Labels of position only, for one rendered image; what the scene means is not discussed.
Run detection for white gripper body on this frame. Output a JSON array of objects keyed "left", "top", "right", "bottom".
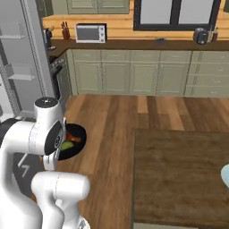
[{"left": 42, "top": 117, "right": 67, "bottom": 172}]

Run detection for green lime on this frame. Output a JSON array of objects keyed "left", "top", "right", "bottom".
[{"left": 60, "top": 140, "right": 75, "bottom": 151}]

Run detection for brown chicken drumstick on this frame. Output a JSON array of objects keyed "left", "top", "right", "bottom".
[{"left": 65, "top": 131, "right": 81, "bottom": 144}]

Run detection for black bowl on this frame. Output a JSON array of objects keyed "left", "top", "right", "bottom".
[{"left": 56, "top": 123, "right": 88, "bottom": 162}]

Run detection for grey fridge shelf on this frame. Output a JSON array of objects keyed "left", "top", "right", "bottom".
[
  {"left": 6, "top": 63, "right": 38, "bottom": 81},
  {"left": 0, "top": 33, "right": 28, "bottom": 40}
]

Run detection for grey fridge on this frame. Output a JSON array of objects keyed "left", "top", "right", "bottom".
[{"left": 0, "top": 0, "right": 58, "bottom": 120}]

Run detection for black oven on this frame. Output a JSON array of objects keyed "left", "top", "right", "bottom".
[{"left": 48, "top": 54, "right": 72, "bottom": 106}]

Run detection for dark coffee machine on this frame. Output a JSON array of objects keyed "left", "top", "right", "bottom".
[{"left": 43, "top": 26, "right": 56, "bottom": 51}]

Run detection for green base cupboards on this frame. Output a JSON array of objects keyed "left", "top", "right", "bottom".
[{"left": 65, "top": 48, "right": 229, "bottom": 98}]

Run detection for brown knife block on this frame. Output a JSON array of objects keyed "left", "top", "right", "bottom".
[{"left": 60, "top": 21, "right": 72, "bottom": 41}]

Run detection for white toaster oven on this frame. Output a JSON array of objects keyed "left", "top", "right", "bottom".
[{"left": 74, "top": 23, "right": 108, "bottom": 45}]

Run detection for light blue plate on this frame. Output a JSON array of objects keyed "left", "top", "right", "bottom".
[{"left": 220, "top": 165, "right": 229, "bottom": 190}]

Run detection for black framed window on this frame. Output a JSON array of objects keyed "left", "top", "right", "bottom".
[{"left": 132, "top": 0, "right": 222, "bottom": 32}]

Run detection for dark grey toaster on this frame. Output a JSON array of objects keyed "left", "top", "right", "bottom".
[{"left": 192, "top": 27, "right": 210, "bottom": 46}]

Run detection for dark red bottle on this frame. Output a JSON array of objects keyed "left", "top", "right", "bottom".
[{"left": 210, "top": 27, "right": 219, "bottom": 43}]

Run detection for green wall cupboards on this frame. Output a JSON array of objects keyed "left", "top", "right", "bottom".
[{"left": 35, "top": 0, "right": 131, "bottom": 15}]

